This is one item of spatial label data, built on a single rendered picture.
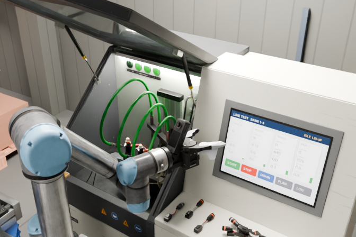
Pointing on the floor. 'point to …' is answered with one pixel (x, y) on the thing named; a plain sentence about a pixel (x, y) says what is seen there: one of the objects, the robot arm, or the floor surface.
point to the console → (294, 105)
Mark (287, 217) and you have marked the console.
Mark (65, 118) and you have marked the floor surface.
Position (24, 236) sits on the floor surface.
